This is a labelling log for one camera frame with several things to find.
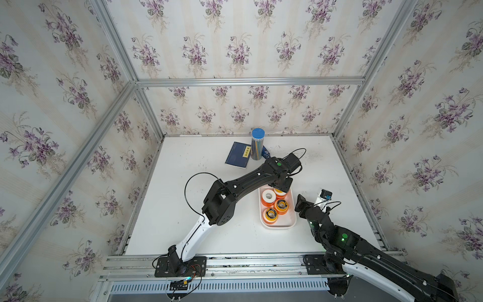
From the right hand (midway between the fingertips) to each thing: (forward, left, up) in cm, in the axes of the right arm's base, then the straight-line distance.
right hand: (307, 199), depth 80 cm
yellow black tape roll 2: (-4, +16, -8) cm, 18 cm away
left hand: (+8, +8, -4) cm, 12 cm away
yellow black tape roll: (0, +10, -9) cm, 13 cm away
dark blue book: (+34, +31, -11) cm, 47 cm away
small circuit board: (-31, +53, -13) cm, 62 cm away
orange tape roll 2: (+5, +11, -6) cm, 13 cm away
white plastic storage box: (-6, +8, -10) cm, 14 cm away
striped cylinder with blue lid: (+29, +21, +4) cm, 36 cm away
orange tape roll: (+4, +16, -7) cm, 18 cm away
